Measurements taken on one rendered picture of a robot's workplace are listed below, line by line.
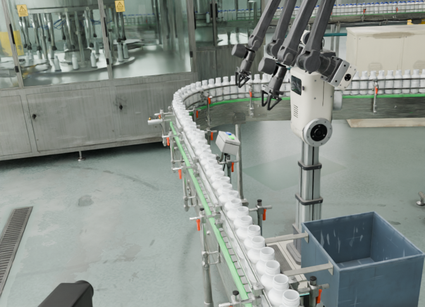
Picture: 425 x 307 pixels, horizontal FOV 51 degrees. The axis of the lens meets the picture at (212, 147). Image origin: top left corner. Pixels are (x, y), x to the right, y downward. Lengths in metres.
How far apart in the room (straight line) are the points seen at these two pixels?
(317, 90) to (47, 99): 3.36
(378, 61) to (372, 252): 4.03
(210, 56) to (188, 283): 4.55
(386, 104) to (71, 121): 3.22
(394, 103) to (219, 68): 3.98
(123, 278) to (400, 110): 2.30
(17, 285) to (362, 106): 2.72
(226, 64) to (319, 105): 4.79
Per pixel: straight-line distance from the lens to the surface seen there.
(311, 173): 2.50
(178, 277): 3.08
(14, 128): 5.16
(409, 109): 3.54
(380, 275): 1.62
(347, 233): 1.87
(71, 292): 0.64
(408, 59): 5.86
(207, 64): 6.96
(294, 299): 1.09
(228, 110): 3.33
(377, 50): 5.74
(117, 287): 3.09
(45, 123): 5.09
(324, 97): 2.32
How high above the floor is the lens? 1.83
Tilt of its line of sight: 21 degrees down
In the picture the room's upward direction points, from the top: 3 degrees counter-clockwise
